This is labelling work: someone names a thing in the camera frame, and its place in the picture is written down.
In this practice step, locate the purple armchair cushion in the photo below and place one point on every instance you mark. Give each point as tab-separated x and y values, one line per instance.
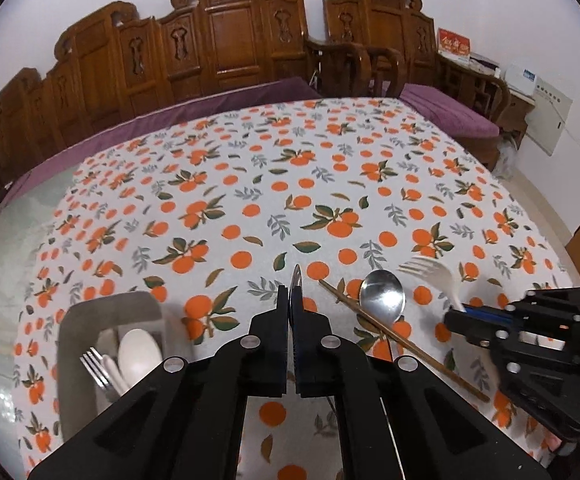
452	117

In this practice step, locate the metal fork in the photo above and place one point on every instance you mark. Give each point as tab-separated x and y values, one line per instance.
91	359

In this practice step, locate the wooden side table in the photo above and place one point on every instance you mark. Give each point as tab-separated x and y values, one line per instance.
487	95

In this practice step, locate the wooden chopstick on table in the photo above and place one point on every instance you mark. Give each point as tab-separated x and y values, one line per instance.
408	345

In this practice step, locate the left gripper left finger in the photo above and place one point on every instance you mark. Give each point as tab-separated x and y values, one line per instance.
184	420

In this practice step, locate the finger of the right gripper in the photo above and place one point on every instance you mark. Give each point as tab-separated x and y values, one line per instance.
491	335
488	314

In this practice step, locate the large white plastic ladle spoon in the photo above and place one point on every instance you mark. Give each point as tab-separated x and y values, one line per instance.
138	355

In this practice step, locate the orange print tablecloth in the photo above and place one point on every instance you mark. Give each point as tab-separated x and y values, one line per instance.
211	216

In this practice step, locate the purple bench cushion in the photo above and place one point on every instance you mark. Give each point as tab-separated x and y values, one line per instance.
283	91

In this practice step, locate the large metal spoon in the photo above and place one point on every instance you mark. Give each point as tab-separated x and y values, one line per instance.
382	297

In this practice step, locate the red sign card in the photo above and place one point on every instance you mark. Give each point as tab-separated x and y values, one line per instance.
453	44

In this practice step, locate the metal tray container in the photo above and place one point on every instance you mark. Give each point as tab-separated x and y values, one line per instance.
98	326

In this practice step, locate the carved wooden bench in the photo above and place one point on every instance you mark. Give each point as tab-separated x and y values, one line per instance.
113	66

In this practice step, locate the small metal spoon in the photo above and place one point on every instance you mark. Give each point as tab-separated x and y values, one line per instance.
296	279

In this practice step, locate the white wall panel box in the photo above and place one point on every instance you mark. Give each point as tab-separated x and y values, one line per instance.
548	118

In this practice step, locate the white plastic fork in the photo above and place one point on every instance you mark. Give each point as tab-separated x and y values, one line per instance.
435	274

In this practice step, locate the carved wooden armchair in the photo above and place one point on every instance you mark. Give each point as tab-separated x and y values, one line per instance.
397	30

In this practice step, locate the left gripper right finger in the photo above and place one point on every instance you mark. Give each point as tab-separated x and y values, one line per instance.
398	420

